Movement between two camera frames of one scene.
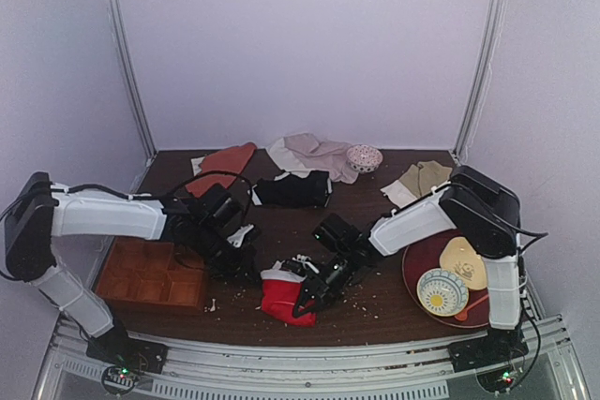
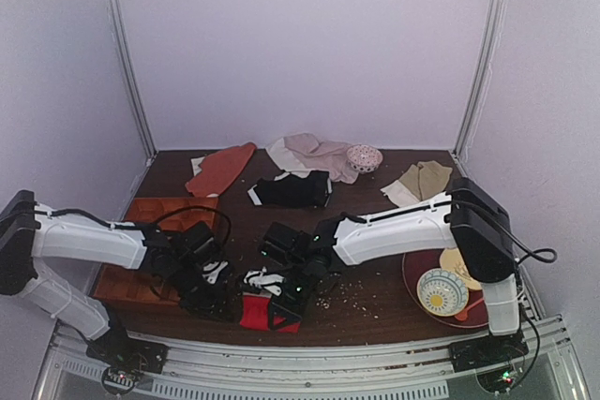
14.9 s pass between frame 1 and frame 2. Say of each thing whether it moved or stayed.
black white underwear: stayed
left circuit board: stayed
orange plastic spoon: stayed
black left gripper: moved
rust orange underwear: stayed
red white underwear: moved
